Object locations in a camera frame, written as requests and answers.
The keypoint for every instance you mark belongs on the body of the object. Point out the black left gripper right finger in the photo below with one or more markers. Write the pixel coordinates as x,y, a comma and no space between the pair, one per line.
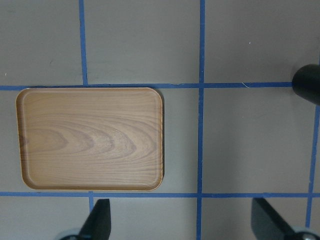
266,223

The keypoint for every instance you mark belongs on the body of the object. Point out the dark wine bottle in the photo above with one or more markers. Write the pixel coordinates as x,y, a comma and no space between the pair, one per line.
306,83

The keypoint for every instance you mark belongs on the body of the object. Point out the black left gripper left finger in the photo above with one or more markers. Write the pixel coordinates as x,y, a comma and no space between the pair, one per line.
98,224

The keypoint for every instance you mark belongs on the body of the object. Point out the wooden tray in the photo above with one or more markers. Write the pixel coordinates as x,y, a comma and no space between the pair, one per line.
109,139

